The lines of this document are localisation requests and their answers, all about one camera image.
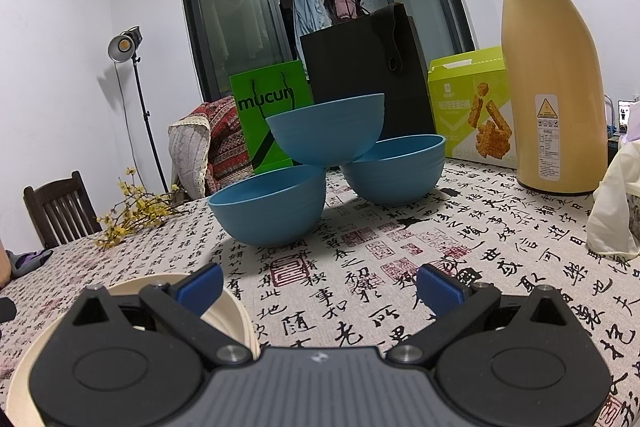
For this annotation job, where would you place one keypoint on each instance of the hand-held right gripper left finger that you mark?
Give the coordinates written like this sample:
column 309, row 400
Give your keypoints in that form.
column 200, row 289

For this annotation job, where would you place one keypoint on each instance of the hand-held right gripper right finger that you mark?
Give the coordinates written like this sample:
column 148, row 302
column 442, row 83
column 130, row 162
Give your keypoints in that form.
column 440, row 291

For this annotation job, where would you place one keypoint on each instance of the cream plate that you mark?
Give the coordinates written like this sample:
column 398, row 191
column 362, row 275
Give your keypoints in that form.
column 230, row 322

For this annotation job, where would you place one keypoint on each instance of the blue bowl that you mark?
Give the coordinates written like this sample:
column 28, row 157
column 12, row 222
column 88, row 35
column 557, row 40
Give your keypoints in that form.
column 395, row 172
column 325, row 132
column 270, row 207

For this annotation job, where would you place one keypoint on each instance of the calligraphy printed tablecloth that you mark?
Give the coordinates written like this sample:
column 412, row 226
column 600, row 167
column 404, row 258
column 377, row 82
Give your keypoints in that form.
column 380, row 257

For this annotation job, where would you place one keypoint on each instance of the yellow flower branch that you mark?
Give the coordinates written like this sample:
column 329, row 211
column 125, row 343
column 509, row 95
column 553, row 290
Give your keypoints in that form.
column 135, row 207

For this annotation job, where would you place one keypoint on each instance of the grey knit throw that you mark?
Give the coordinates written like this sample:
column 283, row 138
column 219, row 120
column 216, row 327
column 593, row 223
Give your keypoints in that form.
column 187, row 152

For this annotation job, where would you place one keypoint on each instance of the red patterned blanket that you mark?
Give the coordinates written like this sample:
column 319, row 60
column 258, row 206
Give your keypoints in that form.
column 225, row 142

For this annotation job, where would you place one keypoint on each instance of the yellow-green snack box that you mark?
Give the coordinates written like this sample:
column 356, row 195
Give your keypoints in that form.
column 450, row 132

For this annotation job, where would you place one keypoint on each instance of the dark wooden chair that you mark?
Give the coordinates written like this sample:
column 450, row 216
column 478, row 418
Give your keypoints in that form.
column 60, row 212

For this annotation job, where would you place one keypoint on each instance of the green paper bag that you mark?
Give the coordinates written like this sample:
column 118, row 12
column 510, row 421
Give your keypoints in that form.
column 245, row 127

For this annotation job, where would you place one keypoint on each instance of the purple and grey cloth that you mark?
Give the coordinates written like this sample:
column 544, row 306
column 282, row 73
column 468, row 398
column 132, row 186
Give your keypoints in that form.
column 30, row 262

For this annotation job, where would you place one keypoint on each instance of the black paper bag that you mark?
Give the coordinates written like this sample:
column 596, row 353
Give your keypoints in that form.
column 350, row 62

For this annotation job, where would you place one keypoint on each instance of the studio light on stand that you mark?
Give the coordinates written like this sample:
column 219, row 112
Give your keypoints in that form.
column 122, row 47

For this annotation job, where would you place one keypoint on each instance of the yellow thermos jug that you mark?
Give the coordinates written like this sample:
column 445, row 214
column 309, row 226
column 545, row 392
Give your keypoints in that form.
column 555, row 57

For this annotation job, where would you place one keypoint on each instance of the dark sliding glass door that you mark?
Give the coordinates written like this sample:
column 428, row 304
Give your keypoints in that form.
column 230, row 17

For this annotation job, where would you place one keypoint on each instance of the hanging light blue shirt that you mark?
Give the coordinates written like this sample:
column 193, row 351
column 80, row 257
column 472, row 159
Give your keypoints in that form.
column 310, row 7

